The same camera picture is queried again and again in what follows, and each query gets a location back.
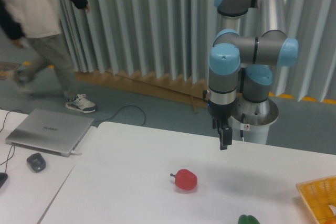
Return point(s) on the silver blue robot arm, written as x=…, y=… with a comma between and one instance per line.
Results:
x=239, y=75

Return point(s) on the black object at left edge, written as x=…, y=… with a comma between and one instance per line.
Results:
x=3, y=178

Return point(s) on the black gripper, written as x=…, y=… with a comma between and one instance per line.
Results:
x=220, y=115

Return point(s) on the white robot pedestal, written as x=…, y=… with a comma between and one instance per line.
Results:
x=251, y=121

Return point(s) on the floor warning sticker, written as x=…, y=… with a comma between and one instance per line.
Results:
x=6, y=67

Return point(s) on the black computer mouse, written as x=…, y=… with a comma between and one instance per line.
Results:
x=36, y=162

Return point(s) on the grey folding partition curtain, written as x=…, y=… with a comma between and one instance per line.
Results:
x=173, y=38

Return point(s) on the red bell pepper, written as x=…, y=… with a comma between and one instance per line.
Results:
x=185, y=179

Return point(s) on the yellow wicker basket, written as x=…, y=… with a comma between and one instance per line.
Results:
x=318, y=197

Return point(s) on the silver closed laptop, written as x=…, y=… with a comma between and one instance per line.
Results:
x=50, y=132

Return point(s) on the green bell pepper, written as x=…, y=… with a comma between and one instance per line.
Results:
x=247, y=219

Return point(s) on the walking person in white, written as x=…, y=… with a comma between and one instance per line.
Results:
x=38, y=22

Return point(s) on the brown cardboard sheet on floor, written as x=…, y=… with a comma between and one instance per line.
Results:
x=177, y=90

